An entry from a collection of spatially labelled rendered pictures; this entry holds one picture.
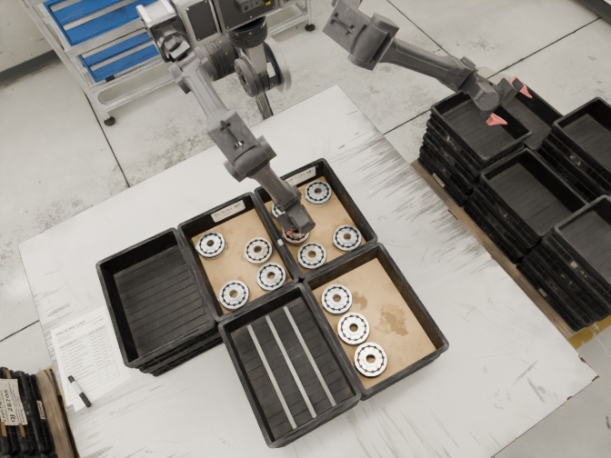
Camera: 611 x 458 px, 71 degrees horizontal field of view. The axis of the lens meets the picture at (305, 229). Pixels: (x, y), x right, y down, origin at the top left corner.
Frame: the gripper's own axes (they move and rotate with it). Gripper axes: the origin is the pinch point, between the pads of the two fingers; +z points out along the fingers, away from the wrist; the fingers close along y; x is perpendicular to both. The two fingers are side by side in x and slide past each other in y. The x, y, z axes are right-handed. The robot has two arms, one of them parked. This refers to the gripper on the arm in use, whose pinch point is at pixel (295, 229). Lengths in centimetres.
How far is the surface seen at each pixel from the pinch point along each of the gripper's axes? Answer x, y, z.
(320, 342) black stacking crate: -38.6, -11.9, 3.6
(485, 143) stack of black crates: 12, 110, 37
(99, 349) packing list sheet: 2, -82, 19
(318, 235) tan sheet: -4.8, 6.7, 4.1
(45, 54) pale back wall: 268, -81, 88
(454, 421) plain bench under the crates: -80, 14, 15
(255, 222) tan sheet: 12.4, -10.8, 4.9
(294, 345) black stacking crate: -35.3, -20.0, 3.8
